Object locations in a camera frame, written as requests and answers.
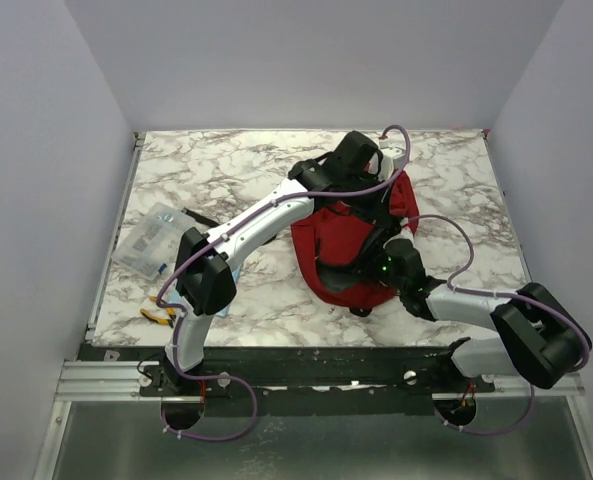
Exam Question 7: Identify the red backpack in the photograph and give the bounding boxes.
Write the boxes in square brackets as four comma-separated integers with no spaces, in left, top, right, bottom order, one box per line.
[291,173,419,317]

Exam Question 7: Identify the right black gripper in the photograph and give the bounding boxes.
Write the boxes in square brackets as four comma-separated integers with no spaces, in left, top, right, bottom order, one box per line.
[342,234,407,294]

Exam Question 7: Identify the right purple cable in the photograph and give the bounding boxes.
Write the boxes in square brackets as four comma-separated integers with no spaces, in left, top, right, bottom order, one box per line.
[405,214,593,436]

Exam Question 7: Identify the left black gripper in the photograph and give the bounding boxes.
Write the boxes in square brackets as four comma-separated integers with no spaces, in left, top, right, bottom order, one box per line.
[341,171,395,229]

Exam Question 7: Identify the clear plastic organizer box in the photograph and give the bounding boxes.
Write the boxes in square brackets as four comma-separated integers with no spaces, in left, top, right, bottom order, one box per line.
[112,202,196,280]

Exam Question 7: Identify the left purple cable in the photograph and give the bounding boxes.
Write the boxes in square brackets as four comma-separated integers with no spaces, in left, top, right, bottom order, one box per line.
[155,124,411,441]

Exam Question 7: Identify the aluminium mounting rail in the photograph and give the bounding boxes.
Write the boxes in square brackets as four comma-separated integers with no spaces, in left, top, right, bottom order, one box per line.
[55,361,586,403]

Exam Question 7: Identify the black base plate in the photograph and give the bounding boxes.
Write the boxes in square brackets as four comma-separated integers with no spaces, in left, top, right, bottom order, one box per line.
[78,344,494,418]

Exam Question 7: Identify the yellow handled pliers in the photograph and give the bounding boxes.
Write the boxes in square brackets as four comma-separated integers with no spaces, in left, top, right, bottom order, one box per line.
[139,296,177,328]

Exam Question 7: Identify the purple cable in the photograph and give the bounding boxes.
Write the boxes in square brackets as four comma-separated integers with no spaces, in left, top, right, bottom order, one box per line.
[155,124,411,441]
[405,214,593,436]

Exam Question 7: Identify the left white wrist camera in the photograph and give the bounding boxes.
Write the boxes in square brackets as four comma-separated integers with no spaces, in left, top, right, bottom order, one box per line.
[379,140,407,181]

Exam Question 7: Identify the light blue book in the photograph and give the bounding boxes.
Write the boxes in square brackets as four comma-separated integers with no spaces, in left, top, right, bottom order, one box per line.
[168,269,243,319]

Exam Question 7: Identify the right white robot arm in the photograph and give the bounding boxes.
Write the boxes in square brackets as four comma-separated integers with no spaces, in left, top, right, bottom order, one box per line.
[367,239,592,392]

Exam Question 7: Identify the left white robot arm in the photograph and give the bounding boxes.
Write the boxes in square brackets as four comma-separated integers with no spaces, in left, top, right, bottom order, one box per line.
[156,131,411,395]

